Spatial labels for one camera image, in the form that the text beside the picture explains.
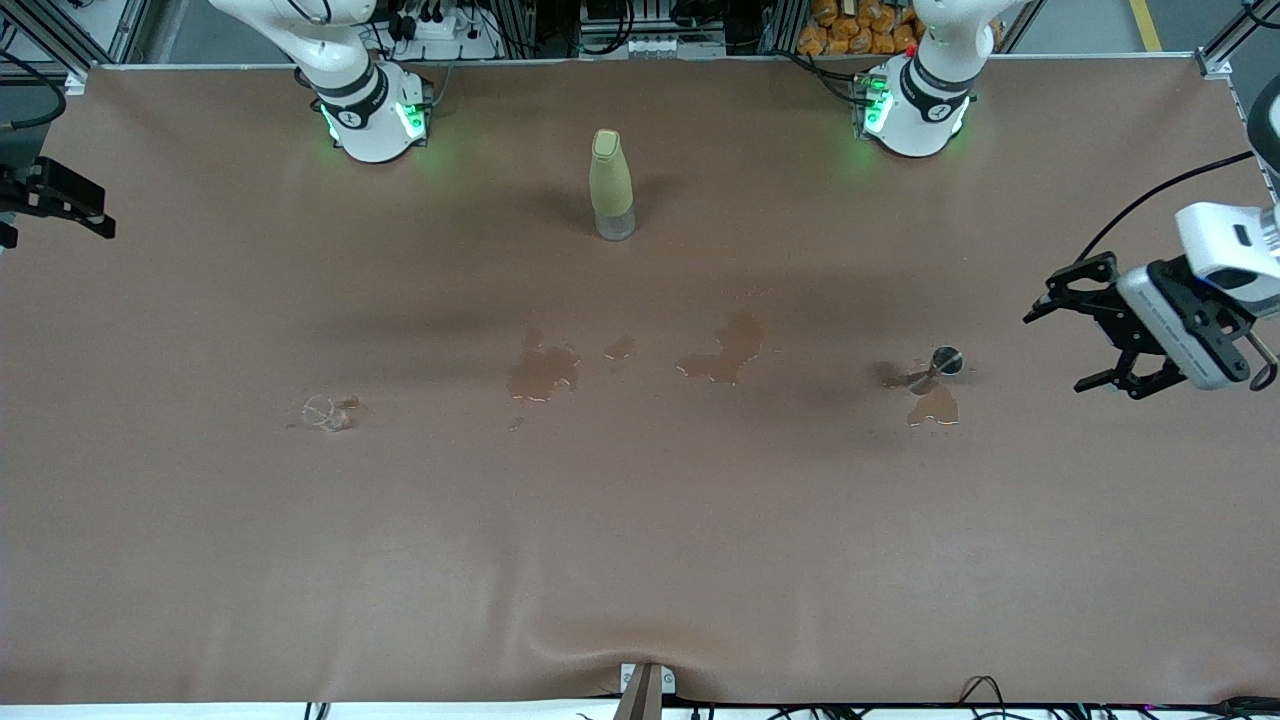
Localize steel jigger cup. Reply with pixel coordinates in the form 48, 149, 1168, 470
905, 345, 966, 394

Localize clear glass measuring cup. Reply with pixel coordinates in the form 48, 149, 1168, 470
302, 394, 351, 433

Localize yellow-green bottle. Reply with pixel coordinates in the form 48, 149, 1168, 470
589, 129, 637, 242

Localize orange snack packets pile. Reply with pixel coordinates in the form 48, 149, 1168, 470
797, 0, 926, 57

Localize aluminium frame post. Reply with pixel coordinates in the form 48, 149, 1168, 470
1195, 0, 1280, 81
0, 0, 151, 91

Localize white power strip with plugs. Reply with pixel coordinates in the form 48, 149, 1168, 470
395, 8, 471, 43

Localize brown table mat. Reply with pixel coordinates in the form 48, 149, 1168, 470
0, 58, 1280, 706

